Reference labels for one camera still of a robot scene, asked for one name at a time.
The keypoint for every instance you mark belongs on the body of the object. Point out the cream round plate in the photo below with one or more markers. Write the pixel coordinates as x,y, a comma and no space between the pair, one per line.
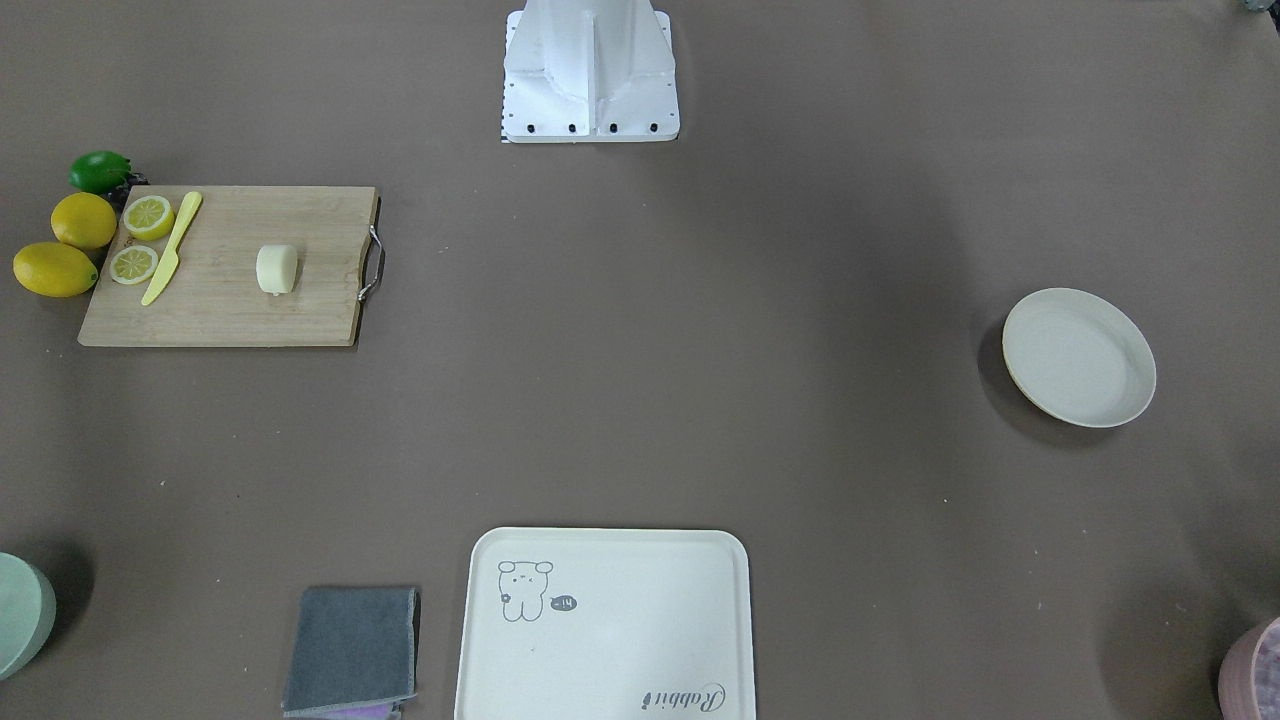
1079,358

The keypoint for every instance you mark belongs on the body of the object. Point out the cream rabbit tray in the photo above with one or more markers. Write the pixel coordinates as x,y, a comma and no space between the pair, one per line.
594,623

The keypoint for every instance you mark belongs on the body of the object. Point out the white steamed bun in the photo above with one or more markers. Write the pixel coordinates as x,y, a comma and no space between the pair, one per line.
276,268

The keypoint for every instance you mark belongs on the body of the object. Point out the folded grey cloth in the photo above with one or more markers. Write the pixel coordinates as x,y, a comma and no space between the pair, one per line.
354,653

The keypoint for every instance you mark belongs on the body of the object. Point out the bamboo cutting board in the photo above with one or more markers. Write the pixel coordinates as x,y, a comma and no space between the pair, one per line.
214,299

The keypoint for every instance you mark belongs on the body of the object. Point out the yellow plastic knife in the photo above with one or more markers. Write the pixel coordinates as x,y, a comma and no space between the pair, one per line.
169,260

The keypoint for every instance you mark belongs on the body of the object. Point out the lemon half upper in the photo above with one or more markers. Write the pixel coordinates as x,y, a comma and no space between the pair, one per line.
149,218

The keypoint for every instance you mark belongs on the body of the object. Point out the lemon half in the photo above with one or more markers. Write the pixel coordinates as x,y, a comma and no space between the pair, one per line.
134,264
149,218

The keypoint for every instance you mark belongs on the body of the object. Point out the lemon half lower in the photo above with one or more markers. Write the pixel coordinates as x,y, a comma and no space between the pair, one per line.
134,264

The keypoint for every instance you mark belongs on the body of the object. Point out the green lime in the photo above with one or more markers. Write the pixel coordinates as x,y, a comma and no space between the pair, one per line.
99,172

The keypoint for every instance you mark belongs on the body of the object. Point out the whole lemon upper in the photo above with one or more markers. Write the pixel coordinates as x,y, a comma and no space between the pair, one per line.
84,220

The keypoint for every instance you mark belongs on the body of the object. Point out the whole lemon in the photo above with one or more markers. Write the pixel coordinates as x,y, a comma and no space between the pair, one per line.
52,269
84,220

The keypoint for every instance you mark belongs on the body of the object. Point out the whole lemon lower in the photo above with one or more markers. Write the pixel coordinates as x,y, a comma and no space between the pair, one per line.
52,269

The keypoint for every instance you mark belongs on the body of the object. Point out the light green bowl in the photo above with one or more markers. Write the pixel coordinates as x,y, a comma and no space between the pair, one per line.
28,610

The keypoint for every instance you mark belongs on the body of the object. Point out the pink bowl with ice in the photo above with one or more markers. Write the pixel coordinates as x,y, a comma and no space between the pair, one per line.
1249,675

